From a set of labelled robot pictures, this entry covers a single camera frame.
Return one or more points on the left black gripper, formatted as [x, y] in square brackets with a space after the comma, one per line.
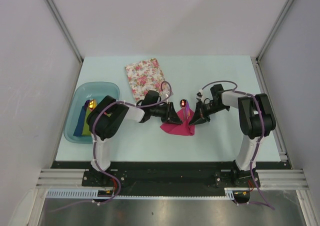
[170, 115]

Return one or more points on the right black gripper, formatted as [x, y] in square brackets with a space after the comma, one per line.
[197, 118]

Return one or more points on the iridescent rainbow spoon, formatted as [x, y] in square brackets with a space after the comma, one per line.
[184, 107]

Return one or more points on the magenta paper napkin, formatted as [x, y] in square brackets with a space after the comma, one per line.
[183, 129]

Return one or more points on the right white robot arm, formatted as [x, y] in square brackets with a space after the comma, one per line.
[256, 119]

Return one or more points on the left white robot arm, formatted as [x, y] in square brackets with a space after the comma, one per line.
[106, 118]

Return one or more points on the green rolled napkin bundle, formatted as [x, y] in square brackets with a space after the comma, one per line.
[89, 106]

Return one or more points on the blue rolled napkin bundle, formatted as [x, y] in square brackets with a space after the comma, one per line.
[81, 120]

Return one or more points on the floral rectangular tray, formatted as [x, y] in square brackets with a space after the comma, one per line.
[144, 76]

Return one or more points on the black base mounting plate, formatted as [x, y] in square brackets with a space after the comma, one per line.
[168, 179]

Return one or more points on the teal translucent plastic bin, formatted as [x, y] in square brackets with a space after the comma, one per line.
[87, 91]

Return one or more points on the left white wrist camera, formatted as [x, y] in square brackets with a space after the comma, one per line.
[165, 95]

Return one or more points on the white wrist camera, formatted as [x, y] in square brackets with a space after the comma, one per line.
[165, 95]
[200, 96]

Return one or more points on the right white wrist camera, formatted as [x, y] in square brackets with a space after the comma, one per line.
[200, 96]

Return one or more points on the white slotted cable duct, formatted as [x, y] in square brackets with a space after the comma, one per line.
[96, 194]

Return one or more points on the aluminium frame rail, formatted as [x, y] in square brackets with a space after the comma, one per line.
[60, 178]

